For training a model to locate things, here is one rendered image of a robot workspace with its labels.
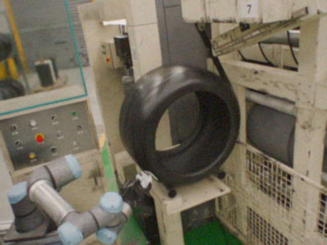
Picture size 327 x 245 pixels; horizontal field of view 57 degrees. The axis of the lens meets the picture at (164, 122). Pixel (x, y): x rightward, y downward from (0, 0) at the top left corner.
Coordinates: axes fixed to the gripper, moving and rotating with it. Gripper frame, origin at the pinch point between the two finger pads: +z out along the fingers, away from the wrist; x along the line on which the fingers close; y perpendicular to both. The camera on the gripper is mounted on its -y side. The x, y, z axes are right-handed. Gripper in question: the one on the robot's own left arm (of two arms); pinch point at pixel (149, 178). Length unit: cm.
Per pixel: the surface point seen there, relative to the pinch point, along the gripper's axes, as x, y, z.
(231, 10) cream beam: -51, 47, 36
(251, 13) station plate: -60, 43, 28
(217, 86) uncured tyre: -34, 20, 33
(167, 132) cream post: 12.3, -0.4, 44.7
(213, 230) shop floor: 40, -106, 71
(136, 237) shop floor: 93, -84, 45
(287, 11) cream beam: -70, 38, 33
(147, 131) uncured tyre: -9.1, 20.4, 4.5
